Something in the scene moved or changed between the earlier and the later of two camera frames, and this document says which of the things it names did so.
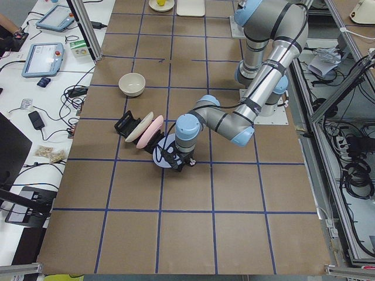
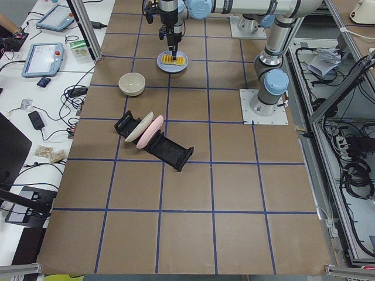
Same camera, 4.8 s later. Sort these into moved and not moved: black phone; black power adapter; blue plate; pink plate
Moved: blue plate
Not moved: black power adapter; black phone; pink plate
